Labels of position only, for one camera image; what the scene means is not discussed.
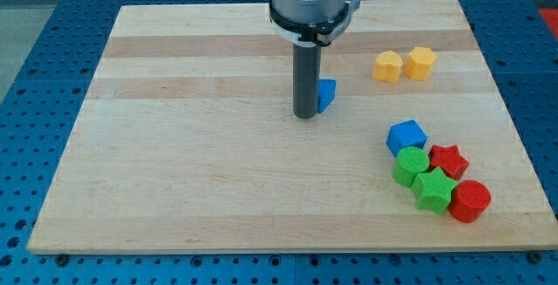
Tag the blue triangle block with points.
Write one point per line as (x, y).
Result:
(326, 93)

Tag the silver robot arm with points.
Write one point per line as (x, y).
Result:
(310, 23)

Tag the yellow heart block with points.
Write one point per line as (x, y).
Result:
(388, 66)

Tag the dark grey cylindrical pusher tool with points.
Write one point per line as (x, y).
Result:
(306, 70)

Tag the light wooden board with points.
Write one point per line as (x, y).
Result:
(186, 142)

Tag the blue cube block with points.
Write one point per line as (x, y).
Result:
(404, 134)

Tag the green cylinder block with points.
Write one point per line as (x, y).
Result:
(410, 161)

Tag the yellow hexagon block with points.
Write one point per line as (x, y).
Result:
(420, 62)

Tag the green star block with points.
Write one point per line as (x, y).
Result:
(433, 190)

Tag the red star block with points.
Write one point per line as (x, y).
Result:
(449, 160)

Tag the red cylinder block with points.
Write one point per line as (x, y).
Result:
(469, 200)

